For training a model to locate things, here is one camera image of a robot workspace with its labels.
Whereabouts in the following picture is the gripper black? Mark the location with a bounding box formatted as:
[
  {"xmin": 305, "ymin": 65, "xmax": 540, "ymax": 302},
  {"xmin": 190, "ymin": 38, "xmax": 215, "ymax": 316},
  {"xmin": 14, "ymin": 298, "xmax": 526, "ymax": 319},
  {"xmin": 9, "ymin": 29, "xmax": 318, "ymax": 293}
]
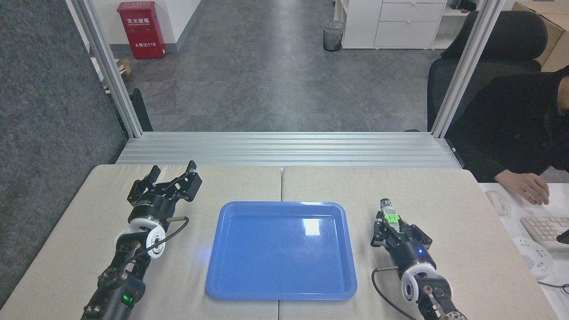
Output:
[
  {"xmin": 371, "ymin": 212, "xmax": 438, "ymax": 276},
  {"xmin": 128, "ymin": 160, "xmax": 203, "ymax": 225}
]

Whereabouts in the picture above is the blue plastic tray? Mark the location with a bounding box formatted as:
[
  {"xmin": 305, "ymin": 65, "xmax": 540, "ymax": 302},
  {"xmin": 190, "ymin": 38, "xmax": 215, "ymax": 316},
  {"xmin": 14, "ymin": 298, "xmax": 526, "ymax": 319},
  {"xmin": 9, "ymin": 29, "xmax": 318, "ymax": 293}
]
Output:
[{"xmin": 205, "ymin": 201, "xmax": 358, "ymax": 300}]

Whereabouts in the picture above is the person's hand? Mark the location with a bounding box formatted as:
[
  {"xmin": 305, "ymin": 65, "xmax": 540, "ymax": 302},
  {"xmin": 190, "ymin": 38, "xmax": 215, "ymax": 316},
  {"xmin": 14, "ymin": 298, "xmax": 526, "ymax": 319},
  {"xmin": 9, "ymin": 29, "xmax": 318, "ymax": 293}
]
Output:
[{"xmin": 494, "ymin": 171, "xmax": 551, "ymax": 205}]

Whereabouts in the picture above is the white computer mouse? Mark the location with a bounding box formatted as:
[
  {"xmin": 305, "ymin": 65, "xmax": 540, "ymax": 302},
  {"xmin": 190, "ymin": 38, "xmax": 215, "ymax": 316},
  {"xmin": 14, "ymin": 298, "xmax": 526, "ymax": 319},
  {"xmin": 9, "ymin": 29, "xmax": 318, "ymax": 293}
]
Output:
[{"xmin": 485, "ymin": 190, "xmax": 510, "ymax": 217}]

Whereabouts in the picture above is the grey felt partition panel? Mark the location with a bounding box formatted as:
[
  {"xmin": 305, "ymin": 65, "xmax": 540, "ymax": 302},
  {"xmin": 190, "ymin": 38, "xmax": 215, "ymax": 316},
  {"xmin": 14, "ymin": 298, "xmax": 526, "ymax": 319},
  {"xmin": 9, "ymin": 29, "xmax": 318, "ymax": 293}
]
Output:
[{"xmin": 0, "ymin": 0, "xmax": 130, "ymax": 308}]

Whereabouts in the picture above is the white power strip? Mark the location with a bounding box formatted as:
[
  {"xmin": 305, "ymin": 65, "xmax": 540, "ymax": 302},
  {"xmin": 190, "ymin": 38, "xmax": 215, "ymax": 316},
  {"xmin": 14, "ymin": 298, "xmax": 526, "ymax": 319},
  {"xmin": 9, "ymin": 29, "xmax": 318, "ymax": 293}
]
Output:
[{"xmin": 511, "ymin": 236, "xmax": 555, "ymax": 279}]

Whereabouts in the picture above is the white keyboard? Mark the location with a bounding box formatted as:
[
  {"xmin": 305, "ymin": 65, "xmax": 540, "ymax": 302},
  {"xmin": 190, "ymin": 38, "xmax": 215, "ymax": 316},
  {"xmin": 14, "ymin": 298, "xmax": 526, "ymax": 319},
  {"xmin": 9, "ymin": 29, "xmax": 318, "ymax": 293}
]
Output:
[{"xmin": 520, "ymin": 216, "xmax": 569, "ymax": 250}]

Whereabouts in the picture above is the person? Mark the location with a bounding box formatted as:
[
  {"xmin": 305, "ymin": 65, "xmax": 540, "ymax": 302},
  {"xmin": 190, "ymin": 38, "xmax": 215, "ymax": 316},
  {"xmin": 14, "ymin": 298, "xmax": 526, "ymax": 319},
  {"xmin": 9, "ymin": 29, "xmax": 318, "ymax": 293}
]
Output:
[{"xmin": 446, "ymin": 65, "xmax": 569, "ymax": 184}]

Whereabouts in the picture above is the red fire extinguisher box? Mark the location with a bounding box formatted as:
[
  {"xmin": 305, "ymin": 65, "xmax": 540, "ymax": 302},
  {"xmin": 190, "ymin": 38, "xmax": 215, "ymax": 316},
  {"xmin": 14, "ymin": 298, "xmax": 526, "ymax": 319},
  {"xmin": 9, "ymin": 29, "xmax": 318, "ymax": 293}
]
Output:
[{"xmin": 117, "ymin": 1, "xmax": 167, "ymax": 60}]

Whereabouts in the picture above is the white drawer cabinet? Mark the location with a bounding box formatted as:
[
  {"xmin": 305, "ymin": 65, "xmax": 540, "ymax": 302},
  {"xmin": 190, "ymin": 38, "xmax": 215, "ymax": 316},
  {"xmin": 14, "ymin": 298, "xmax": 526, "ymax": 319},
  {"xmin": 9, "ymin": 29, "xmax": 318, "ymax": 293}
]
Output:
[{"xmin": 333, "ymin": 0, "xmax": 472, "ymax": 50}]

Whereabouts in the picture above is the black office chair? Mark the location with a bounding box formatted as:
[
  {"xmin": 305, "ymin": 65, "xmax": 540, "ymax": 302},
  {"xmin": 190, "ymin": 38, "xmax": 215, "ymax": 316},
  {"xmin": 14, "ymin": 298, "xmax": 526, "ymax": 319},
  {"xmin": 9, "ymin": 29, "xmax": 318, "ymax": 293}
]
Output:
[{"xmin": 427, "ymin": 11, "xmax": 550, "ymax": 132}]

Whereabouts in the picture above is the brown cardboard box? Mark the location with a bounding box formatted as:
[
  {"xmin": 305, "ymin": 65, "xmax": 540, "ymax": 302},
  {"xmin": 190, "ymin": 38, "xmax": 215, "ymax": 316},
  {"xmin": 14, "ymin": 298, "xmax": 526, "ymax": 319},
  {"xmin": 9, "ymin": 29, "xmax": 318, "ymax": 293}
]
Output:
[{"xmin": 511, "ymin": 1, "xmax": 569, "ymax": 72}]

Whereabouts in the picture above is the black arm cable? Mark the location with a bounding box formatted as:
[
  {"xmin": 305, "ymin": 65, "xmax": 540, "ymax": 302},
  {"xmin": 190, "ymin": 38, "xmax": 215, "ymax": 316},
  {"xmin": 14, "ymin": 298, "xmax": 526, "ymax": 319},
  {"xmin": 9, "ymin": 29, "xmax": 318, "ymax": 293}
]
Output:
[
  {"xmin": 372, "ymin": 266, "xmax": 417, "ymax": 320},
  {"xmin": 133, "ymin": 216, "xmax": 190, "ymax": 263}
]

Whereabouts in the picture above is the black frame bracket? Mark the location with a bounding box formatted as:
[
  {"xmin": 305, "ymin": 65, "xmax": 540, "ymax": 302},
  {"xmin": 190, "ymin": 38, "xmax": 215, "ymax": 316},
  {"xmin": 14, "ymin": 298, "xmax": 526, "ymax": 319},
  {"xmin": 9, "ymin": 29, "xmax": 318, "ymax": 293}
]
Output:
[
  {"xmin": 445, "ymin": 138, "xmax": 465, "ymax": 168},
  {"xmin": 132, "ymin": 88, "xmax": 154, "ymax": 133}
]

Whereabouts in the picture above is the silver aluminium post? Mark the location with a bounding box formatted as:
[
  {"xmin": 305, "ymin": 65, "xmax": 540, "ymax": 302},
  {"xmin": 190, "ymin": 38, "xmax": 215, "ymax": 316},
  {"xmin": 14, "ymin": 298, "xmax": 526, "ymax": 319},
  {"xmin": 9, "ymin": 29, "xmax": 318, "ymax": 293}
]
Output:
[
  {"xmin": 430, "ymin": 0, "xmax": 507, "ymax": 139},
  {"xmin": 66, "ymin": 0, "xmax": 143, "ymax": 139}
]

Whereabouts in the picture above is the silver aluminium rail platform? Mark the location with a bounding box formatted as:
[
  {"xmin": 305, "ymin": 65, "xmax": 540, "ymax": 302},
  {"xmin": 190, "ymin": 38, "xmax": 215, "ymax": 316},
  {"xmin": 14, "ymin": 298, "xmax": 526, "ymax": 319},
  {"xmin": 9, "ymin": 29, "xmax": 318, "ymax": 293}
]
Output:
[{"xmin": 115, "ymin": 131, "xmax": 463, "ymax": 169}]

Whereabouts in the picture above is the thin black desk cable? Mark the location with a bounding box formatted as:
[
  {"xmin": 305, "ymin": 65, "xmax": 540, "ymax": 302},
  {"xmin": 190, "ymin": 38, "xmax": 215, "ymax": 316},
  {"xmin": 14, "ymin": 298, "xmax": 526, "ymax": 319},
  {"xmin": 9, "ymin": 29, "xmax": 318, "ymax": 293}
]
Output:
[{"xmin": 537, "ymin": 280, "xmax": 569, "ymax": 295}]

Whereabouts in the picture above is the wire mesh trash bin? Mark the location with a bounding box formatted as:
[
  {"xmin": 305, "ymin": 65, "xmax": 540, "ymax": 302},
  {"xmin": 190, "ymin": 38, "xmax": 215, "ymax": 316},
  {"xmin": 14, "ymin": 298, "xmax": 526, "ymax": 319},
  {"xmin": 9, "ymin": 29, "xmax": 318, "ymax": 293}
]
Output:
[{"xmin": 323, "ymin": 20, "xmax": 345, "ymax": 52}]

